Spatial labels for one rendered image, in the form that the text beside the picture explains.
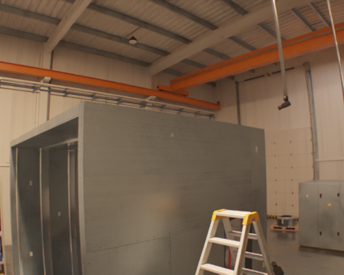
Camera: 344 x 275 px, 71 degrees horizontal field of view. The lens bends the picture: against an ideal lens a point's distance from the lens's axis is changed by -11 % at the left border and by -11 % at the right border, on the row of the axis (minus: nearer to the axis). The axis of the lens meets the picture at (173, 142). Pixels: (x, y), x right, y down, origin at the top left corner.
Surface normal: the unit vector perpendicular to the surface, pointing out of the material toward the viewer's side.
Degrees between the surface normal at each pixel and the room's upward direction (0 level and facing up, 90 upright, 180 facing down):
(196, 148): 90
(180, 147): 90
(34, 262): 90
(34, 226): 90
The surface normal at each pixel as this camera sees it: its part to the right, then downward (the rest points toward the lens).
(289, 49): -0.74, -0.05
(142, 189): 0.67, -0.08
